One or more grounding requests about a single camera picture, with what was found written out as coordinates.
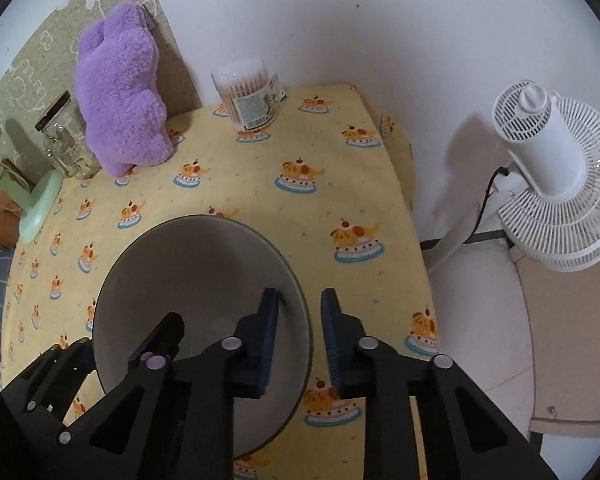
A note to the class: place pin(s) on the orange wooden chair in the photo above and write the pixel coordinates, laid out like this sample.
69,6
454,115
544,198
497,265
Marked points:
10,215

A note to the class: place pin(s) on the green desk fan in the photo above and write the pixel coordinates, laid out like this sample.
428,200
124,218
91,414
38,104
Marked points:
35,203

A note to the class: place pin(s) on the yellow patterned tablecloth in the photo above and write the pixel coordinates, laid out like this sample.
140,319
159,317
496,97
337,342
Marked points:
328,184

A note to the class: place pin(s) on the white standing fan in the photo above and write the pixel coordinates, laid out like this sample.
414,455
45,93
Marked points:
548,197

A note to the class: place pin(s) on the cotton swab container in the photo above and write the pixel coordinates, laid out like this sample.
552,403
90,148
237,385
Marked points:
249,93

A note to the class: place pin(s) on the green cartoon mat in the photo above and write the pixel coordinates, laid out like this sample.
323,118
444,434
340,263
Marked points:
39,46

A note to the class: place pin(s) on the purple plush toy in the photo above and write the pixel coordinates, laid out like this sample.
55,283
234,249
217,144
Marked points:
115,83

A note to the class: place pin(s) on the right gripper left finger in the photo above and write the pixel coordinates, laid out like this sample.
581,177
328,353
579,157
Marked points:
189,403

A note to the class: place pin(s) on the glass jar black lid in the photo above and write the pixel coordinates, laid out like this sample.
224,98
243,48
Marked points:
63,135

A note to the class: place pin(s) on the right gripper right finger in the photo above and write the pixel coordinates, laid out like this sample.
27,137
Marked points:
421,415

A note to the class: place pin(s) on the beige door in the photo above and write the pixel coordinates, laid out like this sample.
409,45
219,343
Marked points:
564,316

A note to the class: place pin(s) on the large floral ceramic bowl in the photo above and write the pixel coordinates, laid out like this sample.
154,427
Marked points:
211,271

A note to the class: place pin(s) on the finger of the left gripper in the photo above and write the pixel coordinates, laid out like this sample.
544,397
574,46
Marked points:
164,339
78,356

